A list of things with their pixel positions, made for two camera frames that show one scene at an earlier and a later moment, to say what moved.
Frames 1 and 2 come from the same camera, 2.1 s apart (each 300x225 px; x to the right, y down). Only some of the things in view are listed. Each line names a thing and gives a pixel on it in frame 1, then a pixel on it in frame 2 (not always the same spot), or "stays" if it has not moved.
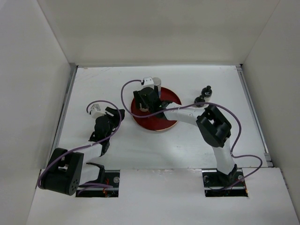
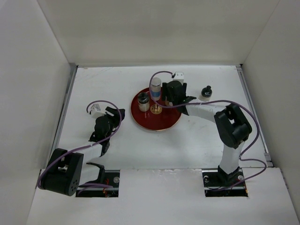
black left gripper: (116, 117) stays
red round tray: (151, 121) stays
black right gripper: (138, 97) -> (165, 89)
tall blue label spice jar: (157, 81) stays
